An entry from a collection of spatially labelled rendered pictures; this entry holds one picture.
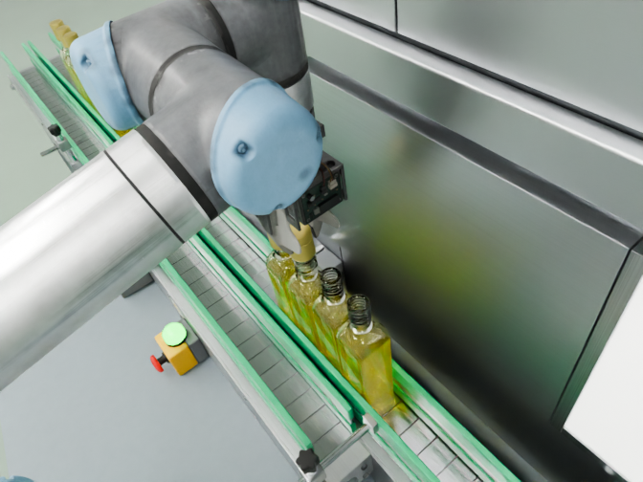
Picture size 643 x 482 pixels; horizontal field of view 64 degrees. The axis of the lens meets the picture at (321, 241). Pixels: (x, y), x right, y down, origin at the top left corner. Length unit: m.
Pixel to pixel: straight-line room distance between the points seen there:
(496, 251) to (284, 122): 0.35
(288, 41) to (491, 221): 0.27
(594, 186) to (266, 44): 0.29
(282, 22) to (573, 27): 0.23
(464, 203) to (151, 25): 0.35
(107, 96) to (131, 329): 0.87
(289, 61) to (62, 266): 0.26
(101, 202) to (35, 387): 0.97
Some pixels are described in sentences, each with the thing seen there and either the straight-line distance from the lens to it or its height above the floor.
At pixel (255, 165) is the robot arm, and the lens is 0.30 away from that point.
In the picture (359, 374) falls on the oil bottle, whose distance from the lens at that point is 0.72.
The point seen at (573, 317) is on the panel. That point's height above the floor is 1.20.
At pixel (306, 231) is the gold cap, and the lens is 0.66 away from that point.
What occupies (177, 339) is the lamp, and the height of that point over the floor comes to 0.85.
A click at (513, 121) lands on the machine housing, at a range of 0.49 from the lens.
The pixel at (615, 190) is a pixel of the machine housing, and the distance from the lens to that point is 0.47.
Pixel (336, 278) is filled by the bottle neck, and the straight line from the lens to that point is 0.66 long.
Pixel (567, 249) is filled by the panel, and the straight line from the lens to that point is 0.52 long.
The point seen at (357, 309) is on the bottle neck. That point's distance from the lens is 0.66.
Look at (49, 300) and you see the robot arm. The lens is 0.32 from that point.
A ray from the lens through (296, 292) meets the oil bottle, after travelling 0.74.
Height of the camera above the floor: 1.66
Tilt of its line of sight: 47 degrees down
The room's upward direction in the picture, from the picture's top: 11 degrees counter-clockwise
